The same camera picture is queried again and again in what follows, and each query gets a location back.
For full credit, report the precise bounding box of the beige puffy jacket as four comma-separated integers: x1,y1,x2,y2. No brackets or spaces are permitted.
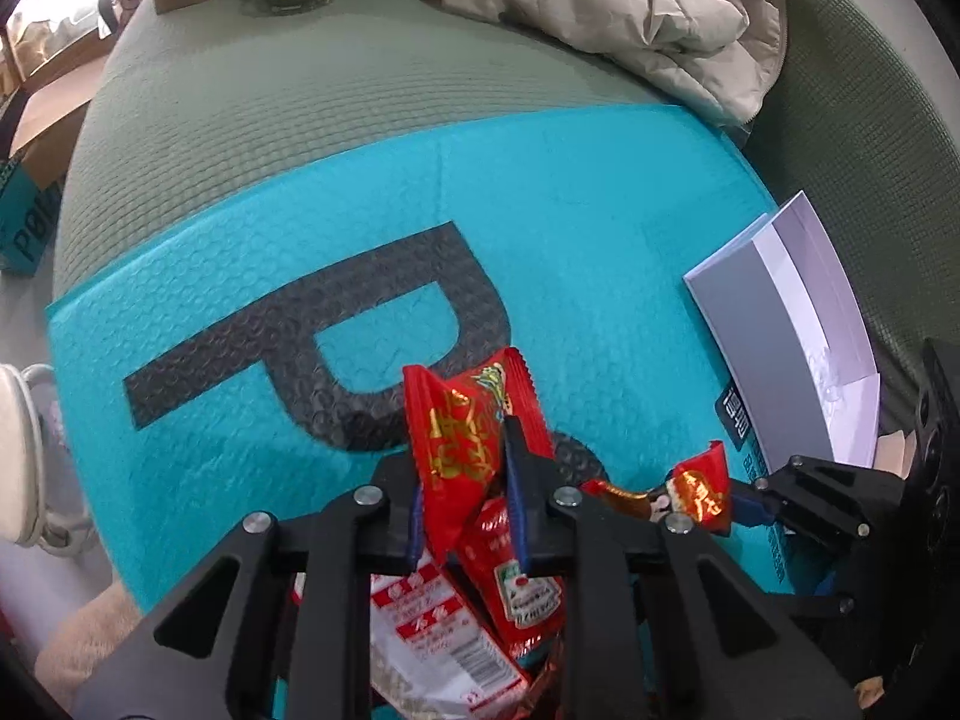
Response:
436,0,788,127

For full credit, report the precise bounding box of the green sofa bed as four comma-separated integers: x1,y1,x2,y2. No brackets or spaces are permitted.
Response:
53,0,958,385

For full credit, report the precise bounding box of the teal cardboard box on floor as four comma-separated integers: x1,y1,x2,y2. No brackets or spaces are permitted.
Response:
0,158,62,277

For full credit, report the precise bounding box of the red white barcode packet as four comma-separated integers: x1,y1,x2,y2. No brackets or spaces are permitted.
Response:
291,549,531,720

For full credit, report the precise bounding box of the teal bubble mailer mat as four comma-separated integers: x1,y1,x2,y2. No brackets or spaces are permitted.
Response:
49,104,775,606

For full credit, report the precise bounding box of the white round stool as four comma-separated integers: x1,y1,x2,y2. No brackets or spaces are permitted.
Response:
0,364,94,557

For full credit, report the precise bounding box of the small red gold candy packet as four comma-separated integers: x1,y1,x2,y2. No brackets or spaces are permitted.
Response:
579,440,732,536

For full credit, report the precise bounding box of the white open cardboard box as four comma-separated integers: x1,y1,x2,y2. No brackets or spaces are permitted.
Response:
683,192,880,472

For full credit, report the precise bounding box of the large red snack packet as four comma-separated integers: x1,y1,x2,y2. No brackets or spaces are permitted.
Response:
402,346,555,562

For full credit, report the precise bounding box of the flat brown cardboard on floor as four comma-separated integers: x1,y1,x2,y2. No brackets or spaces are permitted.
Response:
11,57,107,188

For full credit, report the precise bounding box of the red ketchup sachet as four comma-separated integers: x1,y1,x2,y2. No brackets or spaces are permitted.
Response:
455,496,565,663

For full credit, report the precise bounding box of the beige paper under box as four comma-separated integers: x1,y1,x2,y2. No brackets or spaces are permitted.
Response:
874,431,918,479

